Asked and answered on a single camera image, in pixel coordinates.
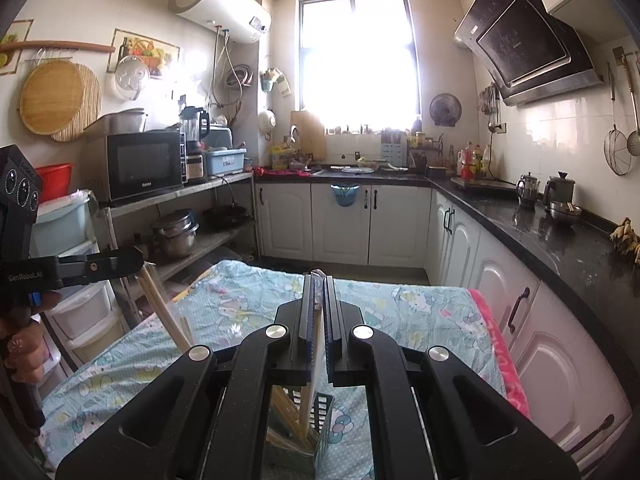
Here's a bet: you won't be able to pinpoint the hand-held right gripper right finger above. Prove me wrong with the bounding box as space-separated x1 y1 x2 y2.
322 276 583 480

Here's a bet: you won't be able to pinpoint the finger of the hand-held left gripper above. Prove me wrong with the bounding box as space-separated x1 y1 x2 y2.
59 246 146 287

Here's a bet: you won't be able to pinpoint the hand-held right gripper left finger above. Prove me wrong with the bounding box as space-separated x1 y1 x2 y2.
55 274 321 480

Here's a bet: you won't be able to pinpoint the bamboo chopstick pair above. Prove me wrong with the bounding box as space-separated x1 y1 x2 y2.
296 269 327 456
136 260 197 353

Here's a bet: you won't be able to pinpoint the black plastic utensil basket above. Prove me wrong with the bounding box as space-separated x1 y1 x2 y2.
265 385 335 480

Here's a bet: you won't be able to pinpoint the hanging metal utensils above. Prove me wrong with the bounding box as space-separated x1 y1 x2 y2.
477 82 501 131

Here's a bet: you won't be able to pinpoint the person's left hand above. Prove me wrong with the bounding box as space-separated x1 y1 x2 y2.
0 290 63 371

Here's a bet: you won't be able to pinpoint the red plastic basin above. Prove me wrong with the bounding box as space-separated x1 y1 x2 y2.
35 163 75 201

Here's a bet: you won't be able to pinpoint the light blue drawer unit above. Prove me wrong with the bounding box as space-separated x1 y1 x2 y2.
30 191 126 376

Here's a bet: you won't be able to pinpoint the stacked steel pots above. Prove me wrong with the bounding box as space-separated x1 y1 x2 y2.
151 208 200 259

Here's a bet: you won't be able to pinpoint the printed light blue tablecloth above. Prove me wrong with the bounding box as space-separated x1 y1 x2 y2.
40 259 508 480

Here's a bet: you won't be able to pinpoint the round bamboo tray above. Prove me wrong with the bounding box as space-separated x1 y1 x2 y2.
20 60 83 136

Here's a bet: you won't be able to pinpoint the black microwave oven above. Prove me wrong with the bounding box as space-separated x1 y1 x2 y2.
92 130 188 204

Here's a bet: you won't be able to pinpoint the white kitchen cabinets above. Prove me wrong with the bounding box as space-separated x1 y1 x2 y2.
255 180 633 471

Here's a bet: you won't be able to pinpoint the round bamboo mat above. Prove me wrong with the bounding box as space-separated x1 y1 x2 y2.
52 62 102 143

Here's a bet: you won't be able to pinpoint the metal kitchen shelf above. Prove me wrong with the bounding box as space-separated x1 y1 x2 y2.
97 172 261 326

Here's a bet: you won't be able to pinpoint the black frying pan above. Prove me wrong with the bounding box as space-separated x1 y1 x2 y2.
202 204 251 228

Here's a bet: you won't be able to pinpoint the steel pot with lid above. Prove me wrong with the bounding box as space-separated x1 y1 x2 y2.
107 108 148 135

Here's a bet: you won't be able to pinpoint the blue hanging basket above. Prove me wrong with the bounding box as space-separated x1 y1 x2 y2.
330 183 360 208

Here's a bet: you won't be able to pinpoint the blue plastic dish bin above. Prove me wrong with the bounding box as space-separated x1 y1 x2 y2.
205 147 248 177

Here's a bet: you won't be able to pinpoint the long wooden pole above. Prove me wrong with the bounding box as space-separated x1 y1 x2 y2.
0 40 116 54

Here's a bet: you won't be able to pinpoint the black blender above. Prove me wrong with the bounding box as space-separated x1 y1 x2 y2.
179 106 211 183

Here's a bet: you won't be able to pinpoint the clear plastic lid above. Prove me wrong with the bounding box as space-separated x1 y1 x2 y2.
115 55 151 102

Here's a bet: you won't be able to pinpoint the pink fleece blanket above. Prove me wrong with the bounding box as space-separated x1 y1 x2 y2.
467 287 531 418

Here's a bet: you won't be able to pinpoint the wooden cutting board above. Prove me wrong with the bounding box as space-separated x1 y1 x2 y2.
291 110 327 161

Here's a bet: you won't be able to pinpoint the light blue knife organizer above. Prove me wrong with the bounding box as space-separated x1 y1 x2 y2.
381 130 406 160

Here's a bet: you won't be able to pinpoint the small steel kettle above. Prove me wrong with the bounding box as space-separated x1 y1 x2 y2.
515 172 542 208

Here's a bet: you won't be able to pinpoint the black stone countertop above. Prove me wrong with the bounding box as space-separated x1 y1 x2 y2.
255 160 640 331

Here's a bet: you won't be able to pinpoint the steel bowl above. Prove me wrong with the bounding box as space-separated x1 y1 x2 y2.
549 201 583 225

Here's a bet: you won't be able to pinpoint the steel pitcher with lid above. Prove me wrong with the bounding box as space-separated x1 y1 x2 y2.
542 171 576 211

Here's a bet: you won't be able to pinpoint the kitchen window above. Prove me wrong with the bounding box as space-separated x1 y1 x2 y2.
297 0 421 133

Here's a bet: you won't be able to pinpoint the white water heater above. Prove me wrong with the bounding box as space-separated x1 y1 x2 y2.
168 0 272 45

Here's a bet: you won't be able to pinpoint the bunch of bananas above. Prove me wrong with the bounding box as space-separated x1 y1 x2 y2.
609 217 640 266

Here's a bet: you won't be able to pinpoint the black range hood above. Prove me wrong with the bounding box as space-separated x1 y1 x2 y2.
454 0 606 107

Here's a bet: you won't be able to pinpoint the hanging metal ladle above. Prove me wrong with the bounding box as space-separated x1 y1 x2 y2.
627 52 640 157

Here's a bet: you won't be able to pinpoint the fruit wall poster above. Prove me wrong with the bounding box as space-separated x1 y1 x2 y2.
0 19 35 77
107 29 181 80

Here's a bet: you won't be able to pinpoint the coiled hose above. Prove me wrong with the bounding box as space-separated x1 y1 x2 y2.
225 64 255 90

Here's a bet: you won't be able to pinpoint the small wall fan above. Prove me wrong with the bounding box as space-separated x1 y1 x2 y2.
429 92 462 127

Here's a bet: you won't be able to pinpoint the wire mesh strainer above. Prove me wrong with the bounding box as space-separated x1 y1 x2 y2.
603 62 632 177

